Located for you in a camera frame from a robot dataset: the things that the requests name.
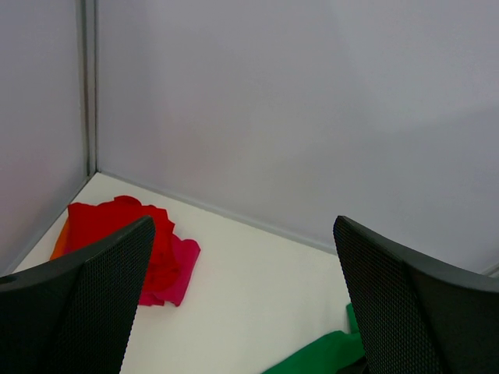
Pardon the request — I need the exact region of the red folded t shirt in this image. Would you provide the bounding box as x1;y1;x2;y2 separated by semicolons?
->
68;196;180;292

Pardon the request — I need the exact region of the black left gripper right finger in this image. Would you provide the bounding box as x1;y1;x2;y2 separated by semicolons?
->
333;216;498;373

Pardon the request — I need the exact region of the green t shirt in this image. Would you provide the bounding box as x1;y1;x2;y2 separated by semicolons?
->
264;303;365;374

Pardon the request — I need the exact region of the orange folded t shirt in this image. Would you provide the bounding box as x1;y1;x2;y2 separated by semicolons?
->
50;220;70;260

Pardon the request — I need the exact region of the pink folded t shirt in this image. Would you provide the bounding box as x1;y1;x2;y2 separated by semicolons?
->
139;235;201;307

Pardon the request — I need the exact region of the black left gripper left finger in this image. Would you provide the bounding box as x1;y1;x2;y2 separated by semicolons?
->
1;216;155;373

